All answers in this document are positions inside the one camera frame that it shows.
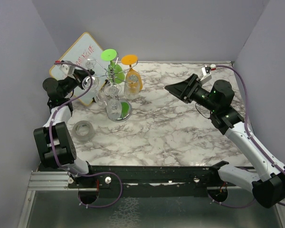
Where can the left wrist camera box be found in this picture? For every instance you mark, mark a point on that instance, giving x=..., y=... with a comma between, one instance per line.
x=66, y=67

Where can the black metal base rail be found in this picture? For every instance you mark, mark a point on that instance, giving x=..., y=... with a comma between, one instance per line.
x=109, y=182

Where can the green plastic wine glass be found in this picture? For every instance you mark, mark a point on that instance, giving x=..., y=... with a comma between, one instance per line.
x=115, y=72

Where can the clear tape roll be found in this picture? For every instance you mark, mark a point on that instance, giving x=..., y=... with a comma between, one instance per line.
x=83, y=131

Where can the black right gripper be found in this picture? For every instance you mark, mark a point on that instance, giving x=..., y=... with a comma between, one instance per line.
x=179, y=90

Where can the yellow framed whiteboard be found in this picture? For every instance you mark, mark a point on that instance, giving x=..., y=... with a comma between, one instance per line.
x=84, y=48

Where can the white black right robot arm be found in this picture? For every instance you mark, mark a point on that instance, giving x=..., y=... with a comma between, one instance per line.
x=268, y=183

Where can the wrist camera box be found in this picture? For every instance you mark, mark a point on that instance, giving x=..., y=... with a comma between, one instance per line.
x=66, y=67
x=206, y=73

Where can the clear wine glass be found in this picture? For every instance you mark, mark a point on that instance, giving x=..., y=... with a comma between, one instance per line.
x=90, y=64
x=90, y=82
x=113, y=105
x=131, y=87

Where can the chrome wine glass rack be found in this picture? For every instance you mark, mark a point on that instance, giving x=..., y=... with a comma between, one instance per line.
x=102, y=99

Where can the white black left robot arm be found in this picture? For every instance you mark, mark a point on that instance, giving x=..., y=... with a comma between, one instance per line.
x=53, y=140

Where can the orange plastic wine glass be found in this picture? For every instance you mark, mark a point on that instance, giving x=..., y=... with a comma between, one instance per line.
x=131, y=71

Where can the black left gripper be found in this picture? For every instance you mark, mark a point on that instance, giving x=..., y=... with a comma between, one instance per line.
x=79, y=75

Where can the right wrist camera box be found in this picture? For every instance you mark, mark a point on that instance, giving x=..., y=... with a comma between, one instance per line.
x=206, y=73

